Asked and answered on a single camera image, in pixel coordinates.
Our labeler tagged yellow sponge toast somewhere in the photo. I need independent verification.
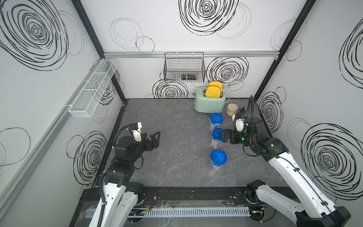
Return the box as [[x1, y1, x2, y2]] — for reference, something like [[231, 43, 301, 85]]
[[209, 81, 223, 90], [205, 85, 222, 98]]

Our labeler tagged far clear container blue lid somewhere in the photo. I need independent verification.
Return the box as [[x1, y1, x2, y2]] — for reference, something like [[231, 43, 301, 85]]
[[209, 113, 224, 132]]

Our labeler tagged small bottle black cap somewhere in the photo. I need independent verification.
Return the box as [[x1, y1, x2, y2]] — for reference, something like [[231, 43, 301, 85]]
[[233, 107, 246, 120]]

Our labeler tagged middle clear container blue lid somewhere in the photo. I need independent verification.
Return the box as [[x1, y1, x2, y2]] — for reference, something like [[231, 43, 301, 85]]
[[210, 128, 225, 149]]

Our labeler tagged yellow sponge toast back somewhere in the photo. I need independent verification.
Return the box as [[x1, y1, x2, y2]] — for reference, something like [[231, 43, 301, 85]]
[[209, 81, 223, 90]]

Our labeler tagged white slotted cable duct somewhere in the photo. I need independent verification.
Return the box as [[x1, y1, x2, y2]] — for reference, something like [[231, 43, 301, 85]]
[[84, 207, 251, 219]]

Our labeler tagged yellow sponge toast front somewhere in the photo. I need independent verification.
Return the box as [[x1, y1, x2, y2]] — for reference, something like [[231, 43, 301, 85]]
[[205, 85, 222, 98]]

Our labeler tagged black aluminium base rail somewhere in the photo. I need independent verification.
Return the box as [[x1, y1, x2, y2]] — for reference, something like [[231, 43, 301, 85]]
[[78, 186, 300, 206]]

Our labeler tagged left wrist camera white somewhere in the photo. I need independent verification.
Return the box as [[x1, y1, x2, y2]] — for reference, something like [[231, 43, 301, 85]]
[[129, 122, 142, 142]]

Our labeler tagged mint green toaster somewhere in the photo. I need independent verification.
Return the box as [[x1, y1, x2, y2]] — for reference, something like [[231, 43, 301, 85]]
[[194, 87, 229, 114]]

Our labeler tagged beige round jar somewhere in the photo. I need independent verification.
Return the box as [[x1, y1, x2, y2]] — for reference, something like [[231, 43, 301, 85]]
[[226, 103, 239, 116]]

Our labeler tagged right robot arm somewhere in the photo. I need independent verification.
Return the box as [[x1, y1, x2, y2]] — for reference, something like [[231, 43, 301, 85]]
[[219, 130, 351, 227]]

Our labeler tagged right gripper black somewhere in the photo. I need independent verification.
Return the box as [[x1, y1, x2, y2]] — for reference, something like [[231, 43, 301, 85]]
[[217, 128, 255, 148]]

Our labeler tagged clear plastic container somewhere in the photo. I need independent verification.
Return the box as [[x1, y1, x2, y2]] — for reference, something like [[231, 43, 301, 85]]
[[209, 159, 226, 171]]

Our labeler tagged clear container blue lid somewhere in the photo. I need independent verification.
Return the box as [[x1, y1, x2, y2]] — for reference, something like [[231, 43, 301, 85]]
[[210, 128, 225, 149], [209, 113, 224, 132]]

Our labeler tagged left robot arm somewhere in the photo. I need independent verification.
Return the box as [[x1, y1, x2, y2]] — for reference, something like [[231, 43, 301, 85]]
[[89, 131, 161, 227]]

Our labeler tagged white mesh wall shelf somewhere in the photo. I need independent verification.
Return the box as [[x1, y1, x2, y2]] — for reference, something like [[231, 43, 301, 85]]
[[69, 59, 117, 118]]

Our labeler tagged black wire wall basket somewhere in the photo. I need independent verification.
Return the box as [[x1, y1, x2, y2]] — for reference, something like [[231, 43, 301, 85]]
[[163, 52, 206, 83]]

